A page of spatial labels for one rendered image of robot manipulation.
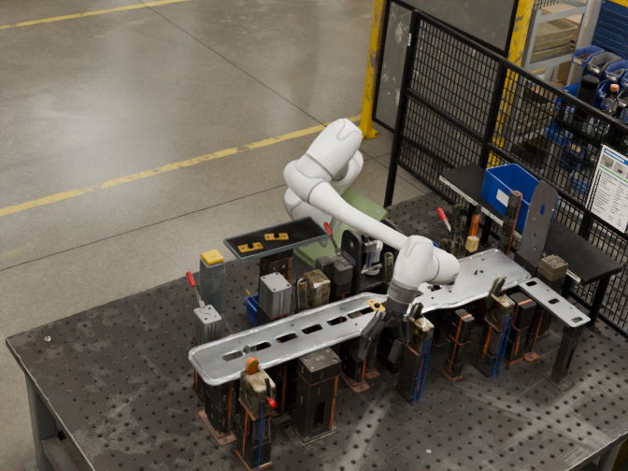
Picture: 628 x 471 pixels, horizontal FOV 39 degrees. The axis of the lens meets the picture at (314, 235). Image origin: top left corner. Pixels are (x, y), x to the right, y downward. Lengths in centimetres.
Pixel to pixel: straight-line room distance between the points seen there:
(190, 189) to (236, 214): 41
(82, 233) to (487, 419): 287
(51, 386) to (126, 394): 27
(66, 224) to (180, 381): 231
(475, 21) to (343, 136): 255
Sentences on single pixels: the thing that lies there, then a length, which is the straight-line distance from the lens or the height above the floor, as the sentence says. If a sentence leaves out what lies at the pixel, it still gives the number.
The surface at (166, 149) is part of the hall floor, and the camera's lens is 620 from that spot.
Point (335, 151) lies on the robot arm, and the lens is 313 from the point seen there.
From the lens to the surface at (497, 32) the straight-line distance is 545.
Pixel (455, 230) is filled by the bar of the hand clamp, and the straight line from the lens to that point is 348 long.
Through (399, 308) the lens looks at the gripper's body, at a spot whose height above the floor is 123.
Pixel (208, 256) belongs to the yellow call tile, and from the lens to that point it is 312.
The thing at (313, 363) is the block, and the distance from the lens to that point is 291.
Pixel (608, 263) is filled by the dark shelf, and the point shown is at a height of 103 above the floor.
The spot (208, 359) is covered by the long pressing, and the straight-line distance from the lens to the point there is 294.
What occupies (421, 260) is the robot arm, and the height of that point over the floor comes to 138.
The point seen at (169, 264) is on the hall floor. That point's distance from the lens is 507.
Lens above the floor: 296
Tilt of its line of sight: 34 degrees down
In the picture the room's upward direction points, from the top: 6 degrees clockwise
